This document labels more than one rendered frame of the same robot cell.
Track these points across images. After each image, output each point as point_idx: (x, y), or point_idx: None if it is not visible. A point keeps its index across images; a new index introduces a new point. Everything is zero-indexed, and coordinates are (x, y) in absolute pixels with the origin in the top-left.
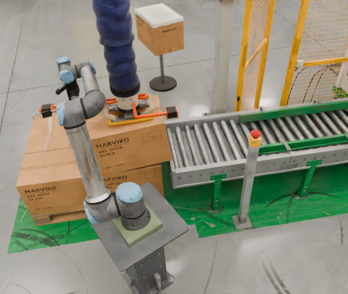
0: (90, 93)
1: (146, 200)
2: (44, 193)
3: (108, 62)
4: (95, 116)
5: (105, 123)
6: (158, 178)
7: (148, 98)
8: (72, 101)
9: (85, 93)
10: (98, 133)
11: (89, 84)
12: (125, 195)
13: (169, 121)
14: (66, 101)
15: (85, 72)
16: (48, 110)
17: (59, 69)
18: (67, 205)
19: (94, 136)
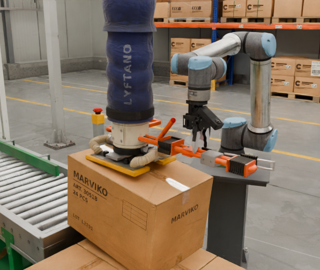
0: (236, 32)
1: (207, 166)
2: None
3: (153, 61)
4: (164, 188)
5: (169, 173)
6: None
7: (106, 135)
8: (257, 32)
9: (231, 46)
10: (192, 171)
11: (222, 40)
12: (240, 118)
13: (37, 233)
14: (261, 33)
15: (204, 47)
16: (244, 154)
17: (218, 63)
18: None
19: (199, 173)
